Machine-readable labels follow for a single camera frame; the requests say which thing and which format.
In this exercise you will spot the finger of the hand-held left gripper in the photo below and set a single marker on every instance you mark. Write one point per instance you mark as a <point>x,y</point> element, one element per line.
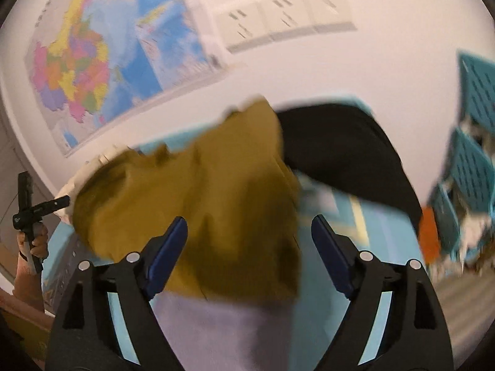
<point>52,205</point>

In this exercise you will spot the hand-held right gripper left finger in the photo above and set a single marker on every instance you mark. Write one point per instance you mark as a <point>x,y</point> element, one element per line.
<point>166,255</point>

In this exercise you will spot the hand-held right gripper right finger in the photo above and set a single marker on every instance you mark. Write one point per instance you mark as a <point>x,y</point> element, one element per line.
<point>332,255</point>

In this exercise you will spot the olive button-up shirt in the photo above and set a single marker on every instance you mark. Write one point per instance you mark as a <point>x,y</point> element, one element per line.
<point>216,208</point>

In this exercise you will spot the person's left forearm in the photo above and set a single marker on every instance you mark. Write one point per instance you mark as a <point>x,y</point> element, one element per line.
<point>29,282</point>

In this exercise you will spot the person's left hand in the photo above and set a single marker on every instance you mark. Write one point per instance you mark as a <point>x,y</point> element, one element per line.
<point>38,245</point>

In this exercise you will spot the cream cloth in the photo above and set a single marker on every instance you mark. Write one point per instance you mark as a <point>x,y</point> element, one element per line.
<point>69,191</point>

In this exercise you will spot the person's pale top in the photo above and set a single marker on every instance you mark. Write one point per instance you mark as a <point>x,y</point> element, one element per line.
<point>216,336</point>

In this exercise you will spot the orange object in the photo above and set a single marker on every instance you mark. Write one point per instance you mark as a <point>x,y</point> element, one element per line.
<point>430,235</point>

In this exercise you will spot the black cloth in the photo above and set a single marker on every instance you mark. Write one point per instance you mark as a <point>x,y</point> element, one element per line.
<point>340,147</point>

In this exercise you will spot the brown wooden furniture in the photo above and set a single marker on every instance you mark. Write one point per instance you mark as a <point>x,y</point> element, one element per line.
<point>23,324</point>

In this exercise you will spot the teal plastic basket rack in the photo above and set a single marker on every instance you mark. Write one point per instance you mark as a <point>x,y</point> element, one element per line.
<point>477,239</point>

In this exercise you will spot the colourful wall map poster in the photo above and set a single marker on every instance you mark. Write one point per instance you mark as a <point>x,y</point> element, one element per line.
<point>100,58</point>

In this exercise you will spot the white wall socket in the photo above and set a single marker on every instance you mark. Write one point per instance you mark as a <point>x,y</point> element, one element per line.
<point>241,27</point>
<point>288,15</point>
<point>330,7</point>

